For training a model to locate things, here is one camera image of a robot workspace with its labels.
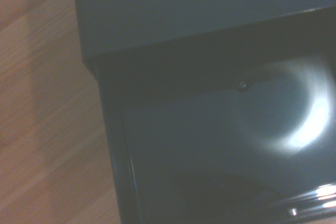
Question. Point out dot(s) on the dark grey metal drawer cabinet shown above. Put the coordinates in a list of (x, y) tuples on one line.
[(162, 9)]

